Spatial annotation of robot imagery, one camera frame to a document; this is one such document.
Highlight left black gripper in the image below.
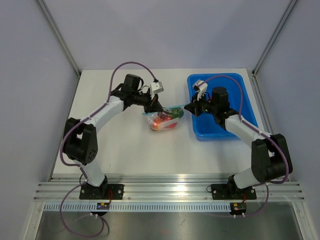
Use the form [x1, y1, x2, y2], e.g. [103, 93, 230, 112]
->
[131, 91, 163, 114]

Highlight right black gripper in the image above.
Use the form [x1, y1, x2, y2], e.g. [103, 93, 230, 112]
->
[185, 91, 219, 117]

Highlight red apple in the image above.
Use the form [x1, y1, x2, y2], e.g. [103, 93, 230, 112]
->
[150, 118, 166, 131]

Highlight green lime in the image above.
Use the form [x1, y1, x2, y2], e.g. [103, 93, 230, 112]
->
[166, 107, 184, 119]

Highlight clear zip top bag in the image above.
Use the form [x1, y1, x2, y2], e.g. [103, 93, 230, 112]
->
[142, 104, 185, 132]

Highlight dark purple plum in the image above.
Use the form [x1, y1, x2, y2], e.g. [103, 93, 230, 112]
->
[157, 112, 170, 121]

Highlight orange carrot with leaves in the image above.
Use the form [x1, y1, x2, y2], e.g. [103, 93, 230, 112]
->
[164, 118, 179, 129]

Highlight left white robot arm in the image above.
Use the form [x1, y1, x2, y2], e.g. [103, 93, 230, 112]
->
[60, 74, 164, 200]

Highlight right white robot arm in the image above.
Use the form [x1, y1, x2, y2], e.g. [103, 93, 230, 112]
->
[184, 85, 293, 199]

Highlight blue plastic bin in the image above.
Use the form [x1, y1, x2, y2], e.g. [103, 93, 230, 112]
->
[184, 72, 258, 141]

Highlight right circuit board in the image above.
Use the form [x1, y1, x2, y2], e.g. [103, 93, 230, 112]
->
[230, 202, 247, 215]

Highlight circuit board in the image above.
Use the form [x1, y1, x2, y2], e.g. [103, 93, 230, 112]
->
[96, 202, 110, 210]
[230, 202, 247, 215]

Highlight left circuit board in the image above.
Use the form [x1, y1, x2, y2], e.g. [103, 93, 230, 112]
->
[96, 202, 110, 210]

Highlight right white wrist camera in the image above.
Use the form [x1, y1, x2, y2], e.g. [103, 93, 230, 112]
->
[192, 79, 208, 101]

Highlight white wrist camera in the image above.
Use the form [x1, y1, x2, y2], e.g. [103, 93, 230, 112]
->
[149, 81, 164, 99]
[192, 79, 208, 101]

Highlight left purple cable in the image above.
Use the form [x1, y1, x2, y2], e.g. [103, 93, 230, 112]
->
[59, 61, 160, 237]

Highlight purple cable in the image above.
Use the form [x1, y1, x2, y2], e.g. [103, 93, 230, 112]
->
[59, 61, 160, 237]
[196, 74, 294, 217]

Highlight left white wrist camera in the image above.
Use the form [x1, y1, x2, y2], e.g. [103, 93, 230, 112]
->
[149, 81, 164, 99]

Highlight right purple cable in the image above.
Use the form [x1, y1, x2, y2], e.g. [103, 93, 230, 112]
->
[196, 74, 294, 217]

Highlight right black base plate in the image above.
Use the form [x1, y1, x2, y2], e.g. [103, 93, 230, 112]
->
[206, 183, 257, 201]

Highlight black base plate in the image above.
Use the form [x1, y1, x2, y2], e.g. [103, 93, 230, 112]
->
[79, 183, 124, 200]
[206, 183, 257, 201]

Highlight right aluminium frame post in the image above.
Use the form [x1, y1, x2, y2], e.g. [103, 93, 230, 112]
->
[251, 0, 300, 77]

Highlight aluminium frame post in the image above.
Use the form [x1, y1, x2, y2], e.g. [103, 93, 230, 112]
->
[251, 0, 300, 77]
[36, 0, 82, 76]

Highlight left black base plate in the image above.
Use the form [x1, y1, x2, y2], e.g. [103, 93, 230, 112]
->
[79, 183, 124, 200]

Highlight left aluminium frame post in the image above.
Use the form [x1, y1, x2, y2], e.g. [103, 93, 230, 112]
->
[36, 0, 82, 76]

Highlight aluminium mounting rail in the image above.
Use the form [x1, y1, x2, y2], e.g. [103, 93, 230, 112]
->
[33, 174, 305, 203]

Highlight white slotted cable duct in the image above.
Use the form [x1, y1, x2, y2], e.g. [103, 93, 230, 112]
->
[44, 202, 231, 213]

